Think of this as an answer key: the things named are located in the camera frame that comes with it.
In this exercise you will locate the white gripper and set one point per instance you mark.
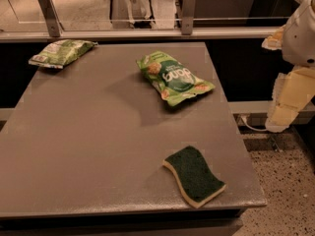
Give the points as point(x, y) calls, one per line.
point(301, 40)

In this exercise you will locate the green and yellow sponge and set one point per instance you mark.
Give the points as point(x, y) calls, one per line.
point(196, 182)

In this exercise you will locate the green rice chip bag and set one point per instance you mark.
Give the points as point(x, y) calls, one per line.
point(174, 82)

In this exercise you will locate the pale green snack bag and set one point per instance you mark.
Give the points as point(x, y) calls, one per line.
point(61, 53)

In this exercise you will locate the grey table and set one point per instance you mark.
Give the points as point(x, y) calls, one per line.
point(91, 139)

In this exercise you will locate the glass barrier panel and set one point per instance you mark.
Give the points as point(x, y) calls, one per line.
point(99, 15)

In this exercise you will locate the grey metal rail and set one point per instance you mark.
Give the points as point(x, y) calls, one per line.
point(141, 34)

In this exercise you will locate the right metal bracket post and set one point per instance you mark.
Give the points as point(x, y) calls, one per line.
point(188, 10)

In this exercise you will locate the metal bracket post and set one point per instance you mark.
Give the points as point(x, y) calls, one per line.
point(188, 10)
point(50, 17)

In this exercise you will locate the left metal bracket post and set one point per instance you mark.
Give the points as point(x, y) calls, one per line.
point(50, 17)

